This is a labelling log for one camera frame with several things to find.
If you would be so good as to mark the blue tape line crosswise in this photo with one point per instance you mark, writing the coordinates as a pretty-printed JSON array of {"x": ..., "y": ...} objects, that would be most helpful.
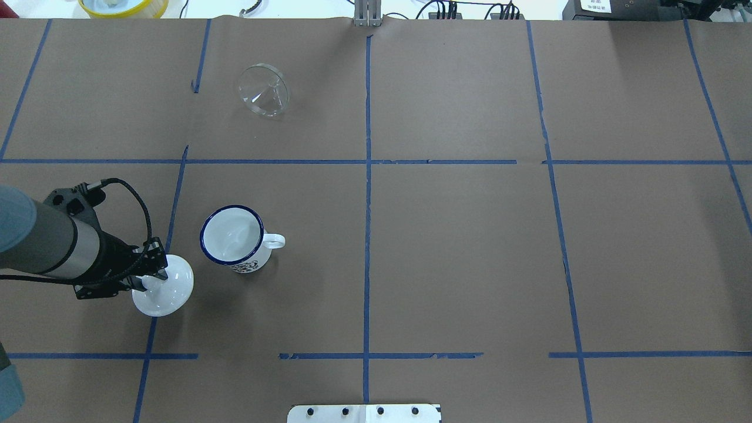
[
  {"x": 259, "y": 162},
  {"x": 650, "y": 162}
]

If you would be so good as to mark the clear glass funnel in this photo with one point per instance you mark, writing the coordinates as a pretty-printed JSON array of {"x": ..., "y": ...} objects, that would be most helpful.
[{"x": 263, "y": 90}]

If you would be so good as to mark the blue tape line lengthwise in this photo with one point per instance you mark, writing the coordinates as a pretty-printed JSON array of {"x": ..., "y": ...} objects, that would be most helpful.
[{"x": 367, "y": 228}]

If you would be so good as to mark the blue tape line near left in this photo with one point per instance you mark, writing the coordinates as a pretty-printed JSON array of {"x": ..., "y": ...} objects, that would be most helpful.
[{"x": 154, "y": 320}]

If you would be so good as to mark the blue tape line left crosswise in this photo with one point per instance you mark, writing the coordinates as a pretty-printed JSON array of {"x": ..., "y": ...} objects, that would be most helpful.
[{"x": 259, "y": 162}]

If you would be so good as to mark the white camera stand base plate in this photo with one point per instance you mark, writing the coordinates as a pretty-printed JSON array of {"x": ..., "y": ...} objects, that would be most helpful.
[{"x": 365, "y": 413}]

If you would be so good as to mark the brown paper table cover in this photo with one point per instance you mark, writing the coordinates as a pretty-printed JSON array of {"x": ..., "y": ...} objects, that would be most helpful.
[{"x": 503, "y": 293}]

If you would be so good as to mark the yellow tape roll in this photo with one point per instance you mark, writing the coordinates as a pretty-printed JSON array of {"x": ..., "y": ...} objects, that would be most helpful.
[{"x": 124, "y": 9}]

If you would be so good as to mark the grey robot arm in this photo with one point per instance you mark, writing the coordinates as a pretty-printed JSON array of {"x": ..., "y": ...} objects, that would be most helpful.
[{"x": 60, "y": 241}]

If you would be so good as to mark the black device with label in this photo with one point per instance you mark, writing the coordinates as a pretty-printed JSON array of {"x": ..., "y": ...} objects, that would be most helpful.
[{"x": 646, "y": 11}]

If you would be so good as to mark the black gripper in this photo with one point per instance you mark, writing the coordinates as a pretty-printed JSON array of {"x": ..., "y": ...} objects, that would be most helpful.
[{"x": 109, "y": 256}]

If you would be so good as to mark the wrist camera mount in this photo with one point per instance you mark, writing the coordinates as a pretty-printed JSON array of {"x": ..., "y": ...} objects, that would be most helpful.
[{"x": 78, "y": 201}]

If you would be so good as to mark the white enamel mug blue rim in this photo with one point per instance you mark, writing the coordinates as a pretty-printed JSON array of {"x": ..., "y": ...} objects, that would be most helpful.
[{"x": 235, "y": 236}]

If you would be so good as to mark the aluminium frame post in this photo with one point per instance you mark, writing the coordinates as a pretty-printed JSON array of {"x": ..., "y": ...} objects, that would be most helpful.
[{"x": 367, "y": 13}]

